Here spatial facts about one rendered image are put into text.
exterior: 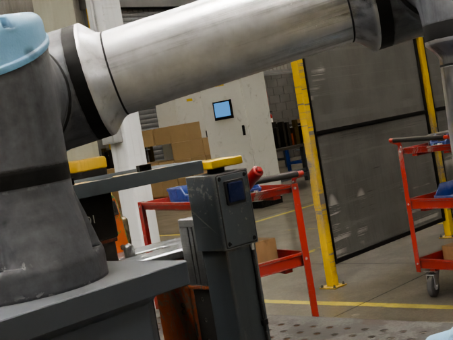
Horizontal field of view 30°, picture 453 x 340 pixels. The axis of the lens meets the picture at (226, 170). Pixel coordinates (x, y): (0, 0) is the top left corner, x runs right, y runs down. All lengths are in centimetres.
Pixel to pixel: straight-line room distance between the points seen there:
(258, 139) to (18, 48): 1103
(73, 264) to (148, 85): 21
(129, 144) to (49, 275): 477
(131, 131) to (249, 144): 624
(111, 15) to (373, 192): 233
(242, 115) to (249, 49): 1080
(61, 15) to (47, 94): 803
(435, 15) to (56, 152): 33
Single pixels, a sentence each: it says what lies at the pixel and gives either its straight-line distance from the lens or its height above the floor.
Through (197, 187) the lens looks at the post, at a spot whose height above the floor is 112.
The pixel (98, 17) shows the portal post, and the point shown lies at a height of 201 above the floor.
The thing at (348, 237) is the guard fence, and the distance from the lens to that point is 605.
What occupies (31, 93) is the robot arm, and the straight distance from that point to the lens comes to 69.
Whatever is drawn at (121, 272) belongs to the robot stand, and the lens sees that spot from 72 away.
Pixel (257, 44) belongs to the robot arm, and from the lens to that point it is 81.
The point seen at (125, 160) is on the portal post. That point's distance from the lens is 542.
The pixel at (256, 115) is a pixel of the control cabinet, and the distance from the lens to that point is 1172.
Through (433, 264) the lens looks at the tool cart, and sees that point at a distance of 514.
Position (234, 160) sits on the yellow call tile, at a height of 115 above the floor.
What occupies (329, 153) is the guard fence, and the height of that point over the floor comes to 90.
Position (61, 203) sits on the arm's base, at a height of 117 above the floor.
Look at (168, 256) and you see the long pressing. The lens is 150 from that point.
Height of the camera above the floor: 121
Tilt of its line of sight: 3 degrees down
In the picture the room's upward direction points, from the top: 9 degrees counter-clockwise
